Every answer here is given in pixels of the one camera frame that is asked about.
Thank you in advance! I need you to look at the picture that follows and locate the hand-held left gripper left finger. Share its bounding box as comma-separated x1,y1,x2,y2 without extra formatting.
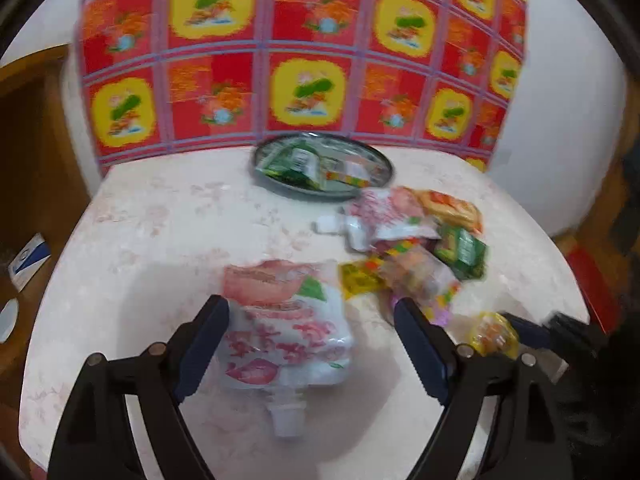
47,294,231,480

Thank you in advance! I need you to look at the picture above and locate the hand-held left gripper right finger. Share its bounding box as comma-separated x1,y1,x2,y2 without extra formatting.
392,296,573,480

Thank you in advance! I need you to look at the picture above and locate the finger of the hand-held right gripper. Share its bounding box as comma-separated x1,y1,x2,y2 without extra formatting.
500,311,608,358

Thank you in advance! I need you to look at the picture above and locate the yellow jelly cup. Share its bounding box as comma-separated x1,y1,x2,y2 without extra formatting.
467,312,521,358

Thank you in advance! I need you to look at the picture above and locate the colourful candy packet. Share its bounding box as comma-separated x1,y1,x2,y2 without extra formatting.
377,240,461,326
325,155,373,188

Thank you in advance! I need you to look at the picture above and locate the pink spouted drink pouch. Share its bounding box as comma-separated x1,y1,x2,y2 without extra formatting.
315,187,441,253
222,259,353,438

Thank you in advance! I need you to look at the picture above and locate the yellow snack packet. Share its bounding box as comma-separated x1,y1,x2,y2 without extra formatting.
340,255,388,301

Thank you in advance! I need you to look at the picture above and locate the green snack packet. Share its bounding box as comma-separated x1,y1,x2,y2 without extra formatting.
257,142,326,191
434,225,488,281

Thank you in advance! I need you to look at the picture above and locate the orange snack packet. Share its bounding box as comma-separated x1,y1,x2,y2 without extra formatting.
417,189,483,233

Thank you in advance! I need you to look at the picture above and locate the dark round tray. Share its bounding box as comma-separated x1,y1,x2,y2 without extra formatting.
250,132,396,201

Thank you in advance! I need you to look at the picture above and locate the red object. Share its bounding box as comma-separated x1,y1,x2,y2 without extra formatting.
565,247,623,333

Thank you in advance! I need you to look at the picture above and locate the blue and white box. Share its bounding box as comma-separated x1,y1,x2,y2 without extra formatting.
7,234,53,291

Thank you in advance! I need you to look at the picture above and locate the white round object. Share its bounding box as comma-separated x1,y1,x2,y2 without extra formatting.
0,297,21,343

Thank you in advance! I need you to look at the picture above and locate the red floral printed cloth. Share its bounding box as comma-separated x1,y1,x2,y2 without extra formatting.
75,0,531,173

